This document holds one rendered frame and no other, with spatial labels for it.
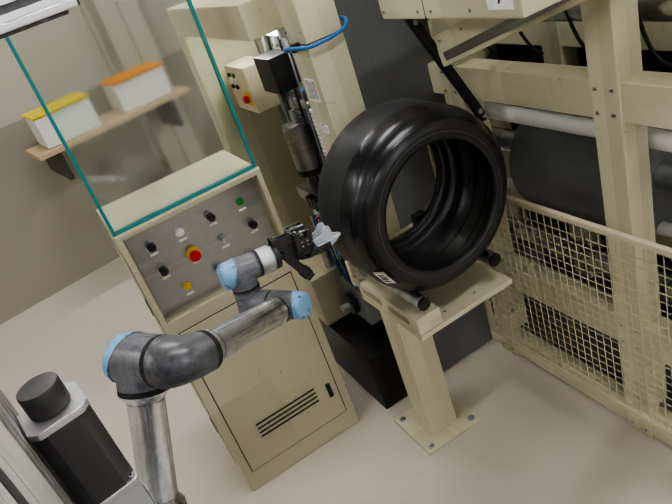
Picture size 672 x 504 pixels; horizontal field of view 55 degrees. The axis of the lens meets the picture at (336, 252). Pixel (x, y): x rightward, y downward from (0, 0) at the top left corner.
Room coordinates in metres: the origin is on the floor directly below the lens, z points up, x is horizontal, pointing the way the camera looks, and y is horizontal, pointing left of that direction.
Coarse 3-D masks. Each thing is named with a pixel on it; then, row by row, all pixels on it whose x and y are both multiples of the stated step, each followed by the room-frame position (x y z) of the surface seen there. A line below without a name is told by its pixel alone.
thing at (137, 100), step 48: (96, 0) 2.12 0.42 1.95; (144, 0) 2.16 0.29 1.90; (48, 48) 2.05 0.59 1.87; (96, 48) 2.09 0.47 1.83; (144, 48) 2.14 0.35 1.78; (192, 48) 2.19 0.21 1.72; (48, 96) 2.03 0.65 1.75; (96, 96) 2.07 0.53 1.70; (144, 96) 2.12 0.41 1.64; (192, 96) 2.17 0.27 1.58; (96, 144) 2.05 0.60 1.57; (144, 144) 2.10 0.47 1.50; (192, 144) 2.15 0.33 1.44; (240, 144) 2.20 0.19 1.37; (96, 192) 2.03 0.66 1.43; (144, 192) 2.07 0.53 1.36; (192, 192) 2.12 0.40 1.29
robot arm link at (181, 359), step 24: (264, 312) 1.33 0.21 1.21; (288, 312) 1.38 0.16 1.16; (168, 336) 1.19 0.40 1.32; (192, 336) 1.18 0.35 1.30; (216, 336) 1.20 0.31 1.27; (240, 336) 1.24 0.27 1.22; (144, 360) 1.14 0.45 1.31; (168, 360) 1.13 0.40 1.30; (192, 360) 1.13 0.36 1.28; (216, 360) 1.16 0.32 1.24; (168, 384) 1.12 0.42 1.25
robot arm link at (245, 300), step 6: (258, 282) 1.54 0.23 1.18; (252, 288) 1.49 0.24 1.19; (258, 288) 1.51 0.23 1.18; (234, 294) 1.51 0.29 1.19; (240, 294) 1.49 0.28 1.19; (246, 294) 1.49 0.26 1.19; (252, 294) 1.49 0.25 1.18; (258, 294) 1.48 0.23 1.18; (264, 294) 1.47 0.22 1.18; (240, 300) 1.49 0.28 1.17; (246, 300) 1.48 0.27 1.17; (252, 300) 1.48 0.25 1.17; (258, 300) 1.47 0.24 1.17; (240, 306) 1.49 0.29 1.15; (246, 306) 1.48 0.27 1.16; (252, 306) 1.47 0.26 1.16; (240, 312) 1.50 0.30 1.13
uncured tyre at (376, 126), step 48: (336, 144) 1.77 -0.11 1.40; (384, 144) 1.61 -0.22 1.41; (432, 144) 1.94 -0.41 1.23; (480, 144) 1.68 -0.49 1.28; (336, 192) 1.66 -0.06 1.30; (384, 192) 1.56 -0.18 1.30; (480, 192) 1.84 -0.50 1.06; (384, 240) 1.55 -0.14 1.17; (432, 240) 1.87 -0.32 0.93; (480, 240) 1.65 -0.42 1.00; (432, 288) 1.63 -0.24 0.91
